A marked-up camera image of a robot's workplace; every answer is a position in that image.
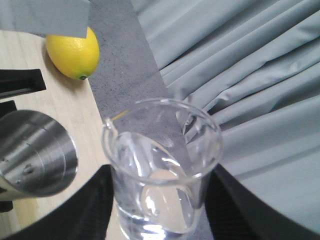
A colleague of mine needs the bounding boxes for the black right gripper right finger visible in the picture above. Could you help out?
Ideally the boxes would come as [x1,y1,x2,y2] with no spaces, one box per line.
[205,164,320,240]

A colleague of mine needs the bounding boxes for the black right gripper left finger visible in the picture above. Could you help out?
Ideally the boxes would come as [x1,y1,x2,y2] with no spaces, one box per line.
[0,165,114,240]

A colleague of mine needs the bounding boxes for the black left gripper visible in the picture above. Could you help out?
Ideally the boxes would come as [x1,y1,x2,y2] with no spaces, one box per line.
[0,69,47,100]

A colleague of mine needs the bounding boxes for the steel double jigger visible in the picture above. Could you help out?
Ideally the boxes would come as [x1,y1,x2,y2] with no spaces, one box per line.
[0,110,78,202]

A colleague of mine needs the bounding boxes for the clear glass beaker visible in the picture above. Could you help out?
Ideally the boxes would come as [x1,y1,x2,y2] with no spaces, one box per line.
[101,98,223,240]

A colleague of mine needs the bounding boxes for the wooden cutting board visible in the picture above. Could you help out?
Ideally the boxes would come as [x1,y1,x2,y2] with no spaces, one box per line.
[0,30,108,239]

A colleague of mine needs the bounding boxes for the yellow lemon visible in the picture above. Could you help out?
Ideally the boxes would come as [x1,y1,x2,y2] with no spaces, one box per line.
[45,27,100,80]

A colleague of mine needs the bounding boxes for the light grey curtain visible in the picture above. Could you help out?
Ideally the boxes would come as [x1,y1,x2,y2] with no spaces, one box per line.
[132,0,320,233]

